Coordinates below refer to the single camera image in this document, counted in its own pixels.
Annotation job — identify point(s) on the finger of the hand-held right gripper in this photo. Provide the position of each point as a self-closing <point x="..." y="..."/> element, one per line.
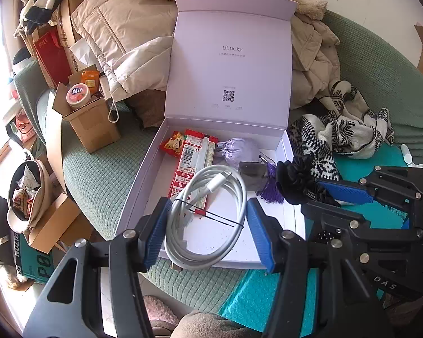
<point x="345" y="190"/>
<point x="338" y="218"/>

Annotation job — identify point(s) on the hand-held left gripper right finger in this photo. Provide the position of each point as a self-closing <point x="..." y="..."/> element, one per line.
<point x="262" y="232"/>

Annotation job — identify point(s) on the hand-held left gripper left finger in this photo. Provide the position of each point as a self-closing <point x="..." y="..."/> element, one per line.
<point x="155" y="232"/>

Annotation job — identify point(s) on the black scrunchie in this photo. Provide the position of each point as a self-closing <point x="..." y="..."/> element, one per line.
<point x="296" y="179"/>

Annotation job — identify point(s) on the grey sachet with purple tassel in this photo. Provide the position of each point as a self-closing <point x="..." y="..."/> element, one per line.
<point x="252" y="176"/>

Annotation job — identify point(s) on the long red snack packet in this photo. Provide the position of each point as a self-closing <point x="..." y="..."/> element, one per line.
<point x="190" y="158"/>

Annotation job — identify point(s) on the small red snack packet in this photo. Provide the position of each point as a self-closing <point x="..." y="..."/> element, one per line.
<point x="172" y="144"/>

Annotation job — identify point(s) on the white gift box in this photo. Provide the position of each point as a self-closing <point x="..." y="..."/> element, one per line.
<point x="232" y="60"/>

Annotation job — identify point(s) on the black white knit sweater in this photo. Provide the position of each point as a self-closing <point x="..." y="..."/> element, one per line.
<point x="345" y="130"/>

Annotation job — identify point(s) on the teal bubble mailer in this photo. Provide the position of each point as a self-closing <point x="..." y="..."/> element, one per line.
<point x="253" y="302"/>

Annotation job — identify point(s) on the small white tube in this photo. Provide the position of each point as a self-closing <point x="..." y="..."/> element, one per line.
<point x="406" y="153"/>

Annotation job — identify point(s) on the pink fluffy slipper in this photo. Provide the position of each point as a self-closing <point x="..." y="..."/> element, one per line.
<point x="158" y="310"/>

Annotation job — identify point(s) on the green quilted sofa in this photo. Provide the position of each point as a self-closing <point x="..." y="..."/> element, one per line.
<point x="98" y="176"/>

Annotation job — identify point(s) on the small brown cardboard box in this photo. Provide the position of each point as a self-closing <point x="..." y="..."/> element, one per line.
<point x="63" y="225"/>

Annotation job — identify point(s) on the beige cap with snacks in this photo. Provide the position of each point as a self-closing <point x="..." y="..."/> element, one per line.
<point x="44" y="190"/>

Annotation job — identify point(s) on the open brown cardboard box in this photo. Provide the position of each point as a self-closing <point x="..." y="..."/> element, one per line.
<point x="95" y="126"/>

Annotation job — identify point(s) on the brown woven cushion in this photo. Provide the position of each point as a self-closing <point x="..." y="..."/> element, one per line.
<point x="148" y="107"/>

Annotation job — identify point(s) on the teal printed box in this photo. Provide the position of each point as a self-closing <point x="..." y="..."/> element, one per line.
<point x="31" y="264"/>

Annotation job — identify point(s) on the pink lidded gum jar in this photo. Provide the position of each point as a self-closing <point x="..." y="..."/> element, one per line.
<point x="77" y="95"/>

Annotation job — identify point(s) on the orange packet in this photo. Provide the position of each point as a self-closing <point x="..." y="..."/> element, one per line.
<point x="91" y="81"/>

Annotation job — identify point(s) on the pink packet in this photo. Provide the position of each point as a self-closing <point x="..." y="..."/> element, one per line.
<point x="24" y="126"/>

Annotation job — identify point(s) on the white paper sheet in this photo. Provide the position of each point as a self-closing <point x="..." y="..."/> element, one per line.
<point x="79" y="51"/>

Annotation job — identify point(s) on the beige down jacket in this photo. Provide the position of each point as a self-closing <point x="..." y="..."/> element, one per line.
<point x="127" y="35"/>

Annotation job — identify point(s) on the red paper bag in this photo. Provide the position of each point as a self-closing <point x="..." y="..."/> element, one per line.
<point x="53" y="60"/>

